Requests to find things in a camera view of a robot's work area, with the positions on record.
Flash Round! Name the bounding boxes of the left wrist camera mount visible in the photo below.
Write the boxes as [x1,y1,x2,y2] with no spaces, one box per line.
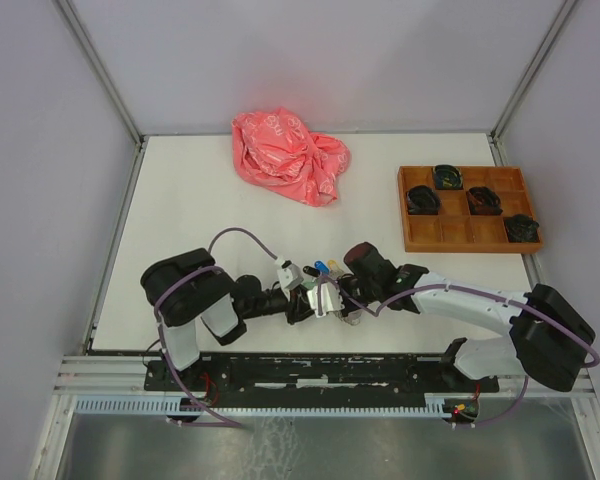
[275,257,304,290]

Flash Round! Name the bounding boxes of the black coiled item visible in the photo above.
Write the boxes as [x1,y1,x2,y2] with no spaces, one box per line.
[432,164,463,190]
[504,214,539,243]
[405,185,441,215]
[466,186,503,216]

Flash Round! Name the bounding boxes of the wooden compartment tray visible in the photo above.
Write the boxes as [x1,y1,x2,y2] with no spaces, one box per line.
[397,164,544,254]

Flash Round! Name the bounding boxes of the white slotted cable duct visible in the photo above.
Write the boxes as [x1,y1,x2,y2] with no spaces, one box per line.
[73,393,456,416]

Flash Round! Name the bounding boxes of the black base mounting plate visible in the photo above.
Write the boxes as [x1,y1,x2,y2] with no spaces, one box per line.
[143,351,501,407]

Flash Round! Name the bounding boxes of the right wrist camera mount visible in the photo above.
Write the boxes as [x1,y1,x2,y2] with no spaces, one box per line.
[307,282,344,318]

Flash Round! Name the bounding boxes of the black coiled item right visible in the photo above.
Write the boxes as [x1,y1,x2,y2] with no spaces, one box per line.
[504,214,539,243]

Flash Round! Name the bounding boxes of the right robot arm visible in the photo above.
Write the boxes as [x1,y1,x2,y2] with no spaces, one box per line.
[338,242,599,392]

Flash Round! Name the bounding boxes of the crumpled pink plastic bag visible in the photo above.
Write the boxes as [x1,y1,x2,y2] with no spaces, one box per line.
[231,107,351,207]

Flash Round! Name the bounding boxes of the black coiled item top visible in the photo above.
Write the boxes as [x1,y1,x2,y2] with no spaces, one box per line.
[432,164,463,190]

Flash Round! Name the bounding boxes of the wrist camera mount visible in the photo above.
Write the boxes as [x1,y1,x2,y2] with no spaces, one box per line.
[275,257,304,290]
[307,282,344,318]

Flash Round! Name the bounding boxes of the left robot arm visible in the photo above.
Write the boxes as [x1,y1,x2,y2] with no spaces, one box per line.
[140,248,314,390]

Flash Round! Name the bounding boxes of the black coiled item middle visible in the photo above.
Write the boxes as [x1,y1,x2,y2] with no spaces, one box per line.
[466,186,503,216]

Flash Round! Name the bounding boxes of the key organiser ring with keys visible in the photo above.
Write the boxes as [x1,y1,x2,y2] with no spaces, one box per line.
[302,258,366,329]

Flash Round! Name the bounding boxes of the black coiled item left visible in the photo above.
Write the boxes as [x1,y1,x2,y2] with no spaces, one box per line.
[405,185,441,215]

